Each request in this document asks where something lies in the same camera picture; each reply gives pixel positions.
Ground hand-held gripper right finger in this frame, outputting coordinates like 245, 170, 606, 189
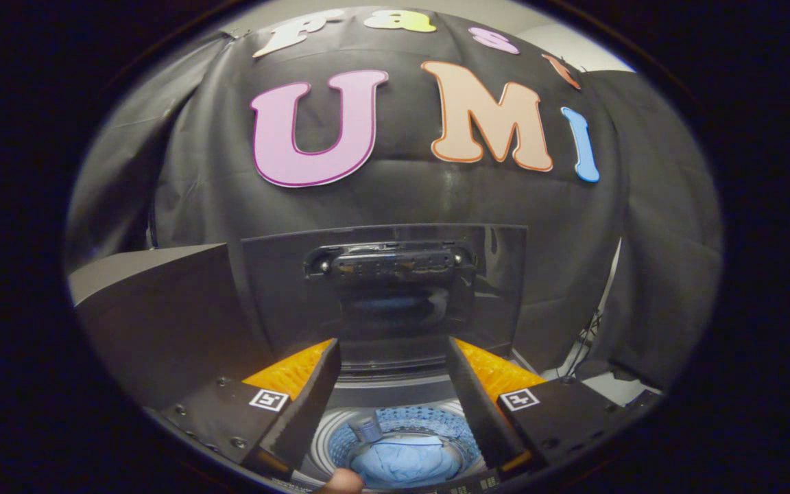
447, 336, 643, 481

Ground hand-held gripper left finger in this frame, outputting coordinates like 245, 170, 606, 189
162, 338, 342, 481

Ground light blue shirt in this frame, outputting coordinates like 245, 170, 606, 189
350, 436, 463, 489

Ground beige cabinet with dark top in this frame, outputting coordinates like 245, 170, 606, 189
68, 243, 272, 412

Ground black backdrop cloth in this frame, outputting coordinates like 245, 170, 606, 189
66, 7, 723, 392

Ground black hanging cables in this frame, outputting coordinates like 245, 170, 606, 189
560, 309, 605, 381

